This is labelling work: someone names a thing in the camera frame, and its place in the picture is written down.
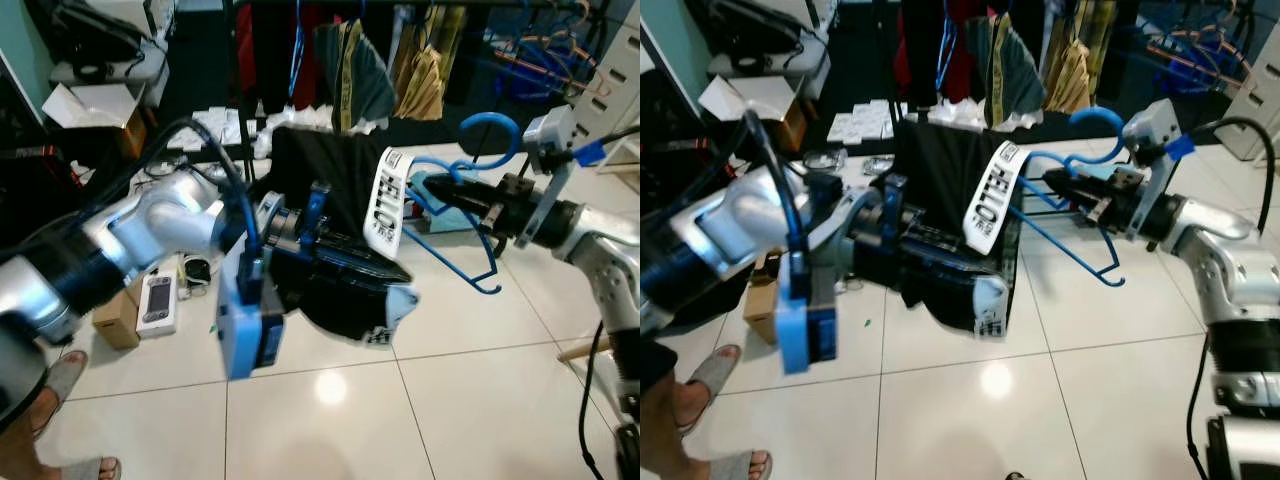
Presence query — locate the person in blue shirt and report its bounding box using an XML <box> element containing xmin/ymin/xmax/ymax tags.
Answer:
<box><xmin>0</xmin><ymin>350</ymin><xmax>123</xmax><ymax>480</ymax></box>
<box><xmin>640</xmin><ymin>340</ymin><xmax>776</xmax><ymax>480</ymax></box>

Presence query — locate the thin blue wire hanger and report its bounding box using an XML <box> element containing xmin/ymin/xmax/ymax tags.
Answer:
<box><xmin>935</xmin><ymin>0</ymin><xmax>956</xmax><ymax>91</ymax></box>
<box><xmin>288</xmin><ymin>0</ymin><xmax>307</xmax><ymax>99</ymax></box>

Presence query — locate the black T-shirt HELLO print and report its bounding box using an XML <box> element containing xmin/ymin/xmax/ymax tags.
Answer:
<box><xmin>268</xmin><ymin>125</ymin><xmax>421</xmax><ymax>346</ymax></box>
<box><xmin>890</xmin><ymin>120</ymin><xmax>1031</xmax><ymax>339</ymax></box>

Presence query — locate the black charger white cable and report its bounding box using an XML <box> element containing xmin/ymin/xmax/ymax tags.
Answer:
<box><xmin>180</xmin><ymin>255</ymin><xmax>216</xmax><ymax>293</ymax></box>

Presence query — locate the red hanging garment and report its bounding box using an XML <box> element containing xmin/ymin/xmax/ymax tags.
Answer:
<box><xmin>895</xmin><ymin>0</ymin><xmax>966</xmax><ymax>101</ymax></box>
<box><xmin>235</xmin><ymin>0</ymin><xmax>323</xmax><ymax>113</ymax></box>

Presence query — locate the grey garment gold label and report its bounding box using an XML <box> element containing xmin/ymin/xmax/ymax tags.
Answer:
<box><xmin>965</xmin><ymin>12</ymin><xmax>1046</xmax><ymax>126</ymax></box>
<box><xmin>315</xmin><ymin>18</ymin><xmax>398</xmax><ymax>133</ymax></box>

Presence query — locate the white packet stack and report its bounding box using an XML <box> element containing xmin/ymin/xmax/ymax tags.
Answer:
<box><xmin>828</xmin><ymin>98</ymin><xmax>899</xmax><ymax>146</ymax></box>
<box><xmin>185</xmin><ymin>105</ymin><xmax>271</xmax><ymax>161</ymax></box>

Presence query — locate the white box with handheld console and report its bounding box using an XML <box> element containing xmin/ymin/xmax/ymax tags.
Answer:
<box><xmin>135</xmin><ymin>272</ymin><xmax>181</xmax><ymax>339</ymax></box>

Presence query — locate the open white box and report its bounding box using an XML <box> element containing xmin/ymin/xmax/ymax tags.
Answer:
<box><xmin>42</xmin><ymin>82</ymin><xmax>149</xmax><ymax>131</ymax></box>
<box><xmin>698</xmin><ymin>75</ymin><xmax>806</xmax><ymax>126</ymax></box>

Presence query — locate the orange cardboard box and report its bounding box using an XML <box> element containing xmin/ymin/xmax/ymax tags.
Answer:
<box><xmin>775</xmin><ymin>100</ymin><xmax>809</xmax><ymax>151</ymax></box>

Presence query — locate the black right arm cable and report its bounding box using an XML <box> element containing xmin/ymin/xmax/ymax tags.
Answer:
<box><xmin>578</xmin><ymin>122</ymin><xmax>641</xmax><ymax>480</ymax></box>
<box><xmin>1185</xmin><ymin>115</ymin><xmax>1280</xmax><ymax>480</ymax></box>

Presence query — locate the white drawer cabinet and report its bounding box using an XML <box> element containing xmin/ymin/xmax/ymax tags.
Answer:
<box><xmin>1215</xmin><ymin>50</ymin><xmax>1280</xmax><ymax>161</ymax></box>
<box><xmin>570</xmin><ymin>20</ymin><xmax>641</xmax><ymax>173</ymax></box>

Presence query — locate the blue plastic clothes hanger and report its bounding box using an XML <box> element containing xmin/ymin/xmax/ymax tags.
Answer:
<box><xmin>395</xmin><ymin>110</ymin><xmax>523</xmax><ymax>296</ymax></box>
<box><xmin>1005</xmin><ymin>105</ymin><xmax>1133</xmax><ymax>288</ymax></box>

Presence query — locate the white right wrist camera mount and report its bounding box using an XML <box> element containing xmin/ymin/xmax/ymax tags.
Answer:
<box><xmin>1120</xmin><ymin>98</ymin><xmax>1199</xmax><ymax>241</ymax></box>
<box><xmin>520</xmin><ymin>100</ymin><xmax>608</xmax><ymax>251</ymax></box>

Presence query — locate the black equipment bag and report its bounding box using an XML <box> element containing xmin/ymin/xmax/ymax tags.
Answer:
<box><xmin>50</xmin><ymin>0</ymin><xmax>161</xmax><ymax>71</ymax></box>
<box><xmin>690</xmin><ymin>0</ymin><xmax>831</xmax><ymax>61</ymax></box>

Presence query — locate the gold patterned garment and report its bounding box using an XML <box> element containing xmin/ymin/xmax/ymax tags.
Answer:
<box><xmin>1043</xmin><ymin>35</ymin><xmax>1096</xmax><ymax>116</ymax></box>
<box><xmin>390</xmin><ymin>42</ymin><xmax>448</xmax><ymax>123</ymax></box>

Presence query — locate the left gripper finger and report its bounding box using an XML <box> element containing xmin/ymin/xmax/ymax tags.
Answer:
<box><xmin>320</xmin><ymin>275</ymin><xmax>401</xmax><ymax>311</ymax></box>
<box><xmin>945</xmin><ymin>240</ymin><xmax>1011</xmax><ymax>281</ymax></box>
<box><xmin>930</xmin><ymin>272</ymin><xmax>1001</xmax><ymax>306</ymax></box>
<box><xmin>335</xmin><ymin>240</ymin><xmax>413</xmax><ymax>286</ymax></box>

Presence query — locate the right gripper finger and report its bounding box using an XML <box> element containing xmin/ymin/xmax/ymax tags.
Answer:
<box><xmin>430</xmin><ymin>178</ymin><xmax>506</xmax><ymax>201</ymax></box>
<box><xmin>1042</xmin><ymin>168</ymin><xmax>1111</xmax><ymax>191</ymax></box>
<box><xmin>440</xmin><ymin>200</ymin><xmax>506</xmax><ymax>236</ymax></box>
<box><xmin>1055</xmin><ymin>190</ymin><xmax>1109</xmax><ymax>223</ymax></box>

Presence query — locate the grey slipper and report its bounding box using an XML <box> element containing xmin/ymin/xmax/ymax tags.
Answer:
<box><xmin>55</xmin><ymin>455</ymin><xmax>123</xmax><ymax>480</ymax></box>
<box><xmin>700</xmin><ymin>450</ymin><xmax>776</xmax><ymax>480</ymax></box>
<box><xmin>35</xmin><ymin>350</ymin><xmax>91</xmax><ymax>439</ymax></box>
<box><xmin>682</xmin><ymin>345</ymin><xmax>743</xmax><ymax>433</ymax></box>

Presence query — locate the wooden pole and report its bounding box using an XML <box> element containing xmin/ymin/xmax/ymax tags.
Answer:
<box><xmin>557</xmin><ymin>338</ymin><xmax>613</xmax><ymax>363</ymax></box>

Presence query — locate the brown cardboard box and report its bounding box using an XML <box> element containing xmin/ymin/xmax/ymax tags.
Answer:
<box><xmin>92</xmin><ymin>285</ymin><xmax>141</xmax><ymax>351</ymax></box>
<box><xmin>742</xmin><ymin>280</ymin><xmax>786</xmax><ymax>346</ymax></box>

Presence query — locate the yellow plaid garment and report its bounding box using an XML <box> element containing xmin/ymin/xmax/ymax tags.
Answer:
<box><xmin>1045</xmin><ymin>0</ymin><xmax>1119</xmax><ymax>56</ymax></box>
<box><xmin>395</xmin><ymin>0</ymin><xmax>471</xmax><ymax>61</ymax></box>

